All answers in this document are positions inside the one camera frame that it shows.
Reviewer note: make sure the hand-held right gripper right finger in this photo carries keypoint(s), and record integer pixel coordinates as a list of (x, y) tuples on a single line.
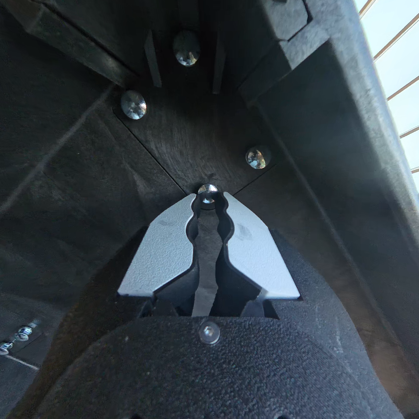
[(255, 258)]

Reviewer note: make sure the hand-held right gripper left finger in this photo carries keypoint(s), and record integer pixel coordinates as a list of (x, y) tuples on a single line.
[(157, 255)]

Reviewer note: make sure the round head silver screw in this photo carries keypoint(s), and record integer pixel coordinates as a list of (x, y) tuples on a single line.
[(133, 104), (186, 48), (207, 191), (258, 157)]

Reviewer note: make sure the black plastic chair seat shell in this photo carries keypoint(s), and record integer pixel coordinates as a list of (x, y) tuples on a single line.
[(81, 196)]

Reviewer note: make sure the silver bolt with washer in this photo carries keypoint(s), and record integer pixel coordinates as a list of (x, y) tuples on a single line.
[(5, 348), (23, 334)]

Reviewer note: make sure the bright window with thin bars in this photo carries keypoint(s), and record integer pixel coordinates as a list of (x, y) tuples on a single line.
[(392, 65)]

